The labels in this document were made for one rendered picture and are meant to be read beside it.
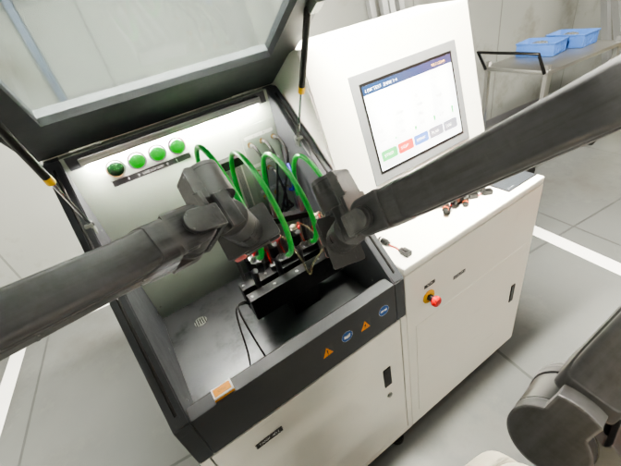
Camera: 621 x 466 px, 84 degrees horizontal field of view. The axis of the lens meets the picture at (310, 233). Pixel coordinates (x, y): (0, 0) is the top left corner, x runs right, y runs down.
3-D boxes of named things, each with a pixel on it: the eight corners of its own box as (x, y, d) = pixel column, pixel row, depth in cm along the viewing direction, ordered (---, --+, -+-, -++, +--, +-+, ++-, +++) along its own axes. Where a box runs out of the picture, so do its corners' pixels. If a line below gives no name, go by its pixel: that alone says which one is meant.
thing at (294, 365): (214, 454, 86) (189, 423, 77) (209, 439, 89) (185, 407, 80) (396, 321, 108) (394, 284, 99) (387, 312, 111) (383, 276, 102)
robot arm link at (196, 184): (176, 266, 48) (192, 234, 42) (137, 202, 51) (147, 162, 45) (242, 239, 57) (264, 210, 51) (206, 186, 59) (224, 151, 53)
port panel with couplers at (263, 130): (267, 213, 126) (241, 131, 109) (262, 210, 129) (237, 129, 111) (297, 199, 131) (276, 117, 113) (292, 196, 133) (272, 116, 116)
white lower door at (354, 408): (278, 543, 123) (210, 461, 85) (275, 536, 125) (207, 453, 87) (408, 427, 146) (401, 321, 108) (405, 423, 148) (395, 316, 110)
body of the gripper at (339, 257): (345, 211, 69) (352, 201, 62) (363, 259, 67) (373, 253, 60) (314, 222, 68) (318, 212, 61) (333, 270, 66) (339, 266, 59)
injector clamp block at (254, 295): (264, 335, 108) (250, 301, 100) (251, 316, 116) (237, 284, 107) (348, 281, 120) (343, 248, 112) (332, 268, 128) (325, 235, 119)
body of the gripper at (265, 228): (215, 232, 62) (200, 223, 55) (264, 203, 63) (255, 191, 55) (232, 263, 61) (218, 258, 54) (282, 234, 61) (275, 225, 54)
